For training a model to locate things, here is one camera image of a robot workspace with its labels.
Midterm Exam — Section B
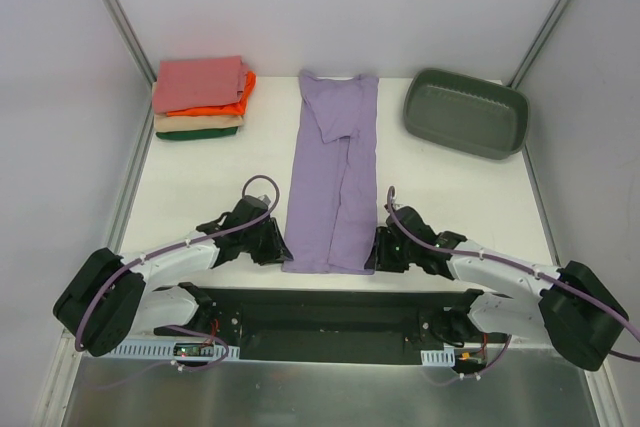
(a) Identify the purple t-shirt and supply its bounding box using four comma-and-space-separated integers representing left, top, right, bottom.
282, 71, 379, 275

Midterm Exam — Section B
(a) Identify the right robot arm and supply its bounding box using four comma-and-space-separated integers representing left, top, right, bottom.
369, 206, 639, 371

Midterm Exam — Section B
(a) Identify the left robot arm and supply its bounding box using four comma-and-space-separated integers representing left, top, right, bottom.
53, 195, 293, 357

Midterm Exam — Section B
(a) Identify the green folded t-shirt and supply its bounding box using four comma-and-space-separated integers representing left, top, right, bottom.
155, 127, 239, 142

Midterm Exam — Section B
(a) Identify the orange folded t-shirt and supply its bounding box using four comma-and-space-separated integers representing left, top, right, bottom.
167, 71, 257, 117

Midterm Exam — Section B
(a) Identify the grey plastic bin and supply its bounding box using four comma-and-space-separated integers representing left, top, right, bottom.
402, 68, 530, 160

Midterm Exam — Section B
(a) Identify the beige folded t-shirt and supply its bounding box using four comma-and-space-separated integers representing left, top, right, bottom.
154, 114, 244, 133

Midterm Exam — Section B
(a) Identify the pink folded t-shirt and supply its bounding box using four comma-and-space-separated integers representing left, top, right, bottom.
152, 56, 249, 114

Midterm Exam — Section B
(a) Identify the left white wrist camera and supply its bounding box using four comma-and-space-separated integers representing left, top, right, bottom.
258, 194, 271, 206

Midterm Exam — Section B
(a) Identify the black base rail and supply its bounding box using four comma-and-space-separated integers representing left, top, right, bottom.
134, 282, 546, 366

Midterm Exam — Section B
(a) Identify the right white cable duct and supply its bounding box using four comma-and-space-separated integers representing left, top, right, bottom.
420, 348, 456, 368

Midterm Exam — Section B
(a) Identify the white cable duct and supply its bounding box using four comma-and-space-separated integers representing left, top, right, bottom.
104, 340, 240, 362
420, 348, 456, 368

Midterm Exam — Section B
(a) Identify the left white cable duct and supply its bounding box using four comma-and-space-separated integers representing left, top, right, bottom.
104, 340, 240, 362

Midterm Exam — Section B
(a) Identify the right aluminium frame post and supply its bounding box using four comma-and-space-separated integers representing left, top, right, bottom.
507, 0, 573, 89

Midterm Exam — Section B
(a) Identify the aluminium frame post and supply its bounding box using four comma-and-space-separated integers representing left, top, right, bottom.
102, 0, 156, 84
507, 0, 573, 89

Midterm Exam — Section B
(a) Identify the left aluminium frame post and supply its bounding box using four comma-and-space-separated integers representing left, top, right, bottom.
102, 0, 156, 84

